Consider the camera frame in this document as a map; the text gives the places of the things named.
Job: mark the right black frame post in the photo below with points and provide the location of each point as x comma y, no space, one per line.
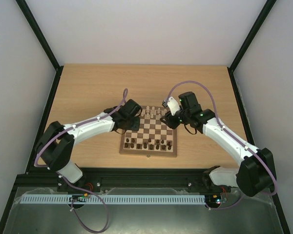
266,9

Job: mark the black frame post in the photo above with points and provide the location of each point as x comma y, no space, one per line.
26,11
266,9

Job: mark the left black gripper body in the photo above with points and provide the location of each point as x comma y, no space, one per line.
132,126

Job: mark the white slotted cable duct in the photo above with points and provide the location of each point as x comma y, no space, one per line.
116,199

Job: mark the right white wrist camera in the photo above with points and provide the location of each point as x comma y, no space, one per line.
172,104

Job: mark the black aluminium frame rail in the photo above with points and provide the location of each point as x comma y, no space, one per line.
102,178

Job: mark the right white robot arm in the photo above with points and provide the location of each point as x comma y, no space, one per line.
234,146

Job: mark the wooden chess board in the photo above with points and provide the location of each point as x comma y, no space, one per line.
153,138

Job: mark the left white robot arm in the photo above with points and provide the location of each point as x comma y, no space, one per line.
54,148

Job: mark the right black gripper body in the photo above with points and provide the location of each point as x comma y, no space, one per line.
171,120

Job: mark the left black frame post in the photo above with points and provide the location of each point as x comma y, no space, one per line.
26,11

